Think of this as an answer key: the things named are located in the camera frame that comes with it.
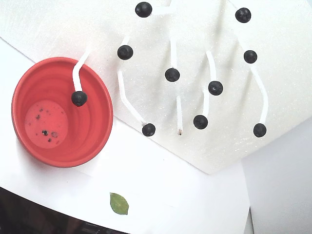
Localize red collapsible silicone cup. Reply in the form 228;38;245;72
11;57;114;169

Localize dark blueberry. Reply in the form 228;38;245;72
164;68;181;82
253;123;267;138
208;80;224;96
235;7;252;24
117;44;134;60
142;123;156;137
135;1;153;18
193;115;209;130
71;91;88;107
243;50;258;64

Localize white foam board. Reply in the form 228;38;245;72
0;0;312;175

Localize green leaf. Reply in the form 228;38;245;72
109;192;130;215

